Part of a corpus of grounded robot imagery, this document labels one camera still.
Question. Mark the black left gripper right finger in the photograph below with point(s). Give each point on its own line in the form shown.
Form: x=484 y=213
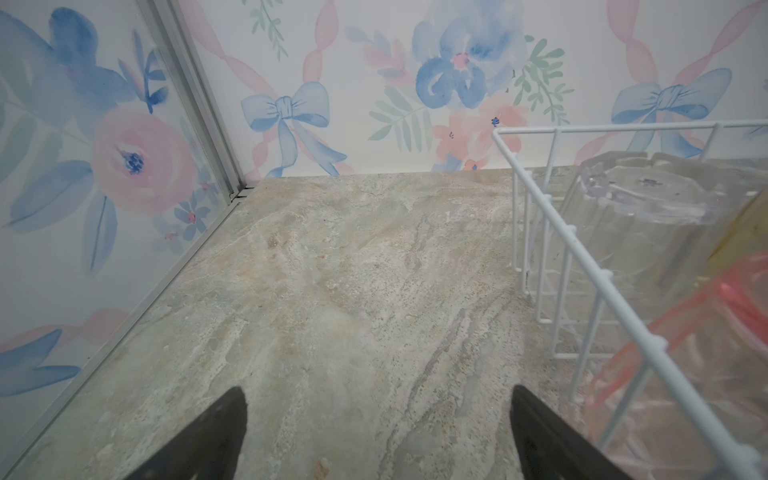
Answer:
x=549 y=448

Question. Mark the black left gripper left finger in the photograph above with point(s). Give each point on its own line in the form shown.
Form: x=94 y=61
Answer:
x=207 y=448

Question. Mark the pink glass cup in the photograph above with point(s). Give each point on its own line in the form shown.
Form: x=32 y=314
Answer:
x=717 y=338

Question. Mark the clear glass cup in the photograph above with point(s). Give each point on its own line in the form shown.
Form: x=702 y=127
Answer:
x=653 y=221

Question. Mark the yellow glass cup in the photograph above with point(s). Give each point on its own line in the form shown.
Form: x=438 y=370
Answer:
x=746 y=235

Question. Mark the white wire dish rack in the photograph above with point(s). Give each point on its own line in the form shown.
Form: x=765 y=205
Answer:
x=739 y=460

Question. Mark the left aluminium corner post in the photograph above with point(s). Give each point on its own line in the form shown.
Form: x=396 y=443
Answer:
x=168 y=28

